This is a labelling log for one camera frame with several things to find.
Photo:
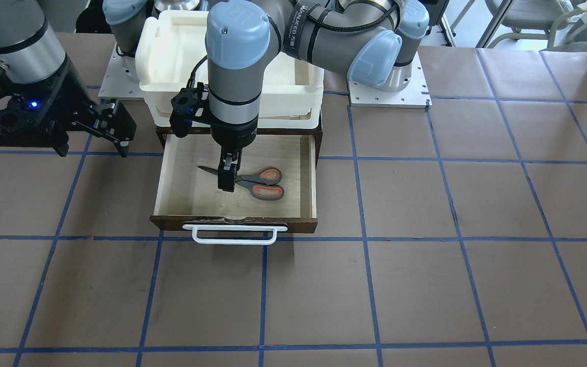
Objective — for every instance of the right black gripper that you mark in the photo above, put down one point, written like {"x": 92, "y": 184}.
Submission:
{"x": 71, "y": 87}

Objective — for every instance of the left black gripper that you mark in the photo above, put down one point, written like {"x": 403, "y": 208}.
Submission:
{"x": 233, "y": 135}

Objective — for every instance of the orange grey scissors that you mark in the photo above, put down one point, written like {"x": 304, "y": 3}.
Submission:
{"x": 263, "y": 185}

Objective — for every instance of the wooden drawer with white handle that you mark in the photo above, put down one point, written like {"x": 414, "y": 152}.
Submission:
{"x": 188, "y": 197}

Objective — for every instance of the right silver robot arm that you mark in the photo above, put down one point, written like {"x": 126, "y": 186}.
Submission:
{"x": 28, "y": 44}

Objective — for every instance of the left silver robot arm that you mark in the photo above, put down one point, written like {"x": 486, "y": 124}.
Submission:
{"x": 370, "y": 42}

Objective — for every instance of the dark wooden drawer cabinet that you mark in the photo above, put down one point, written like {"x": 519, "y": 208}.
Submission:
{"x": 292, "y": 129}

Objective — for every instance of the grey chair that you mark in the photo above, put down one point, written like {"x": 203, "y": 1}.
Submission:
{"x": 539, "y": 20}

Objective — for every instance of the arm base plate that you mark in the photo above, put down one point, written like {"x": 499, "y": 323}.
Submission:
{"x": 405, "y": 88}
{"x": 120, "y": 78}

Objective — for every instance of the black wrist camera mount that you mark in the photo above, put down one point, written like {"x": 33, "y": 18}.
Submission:
{"x": 187, "y": 107}

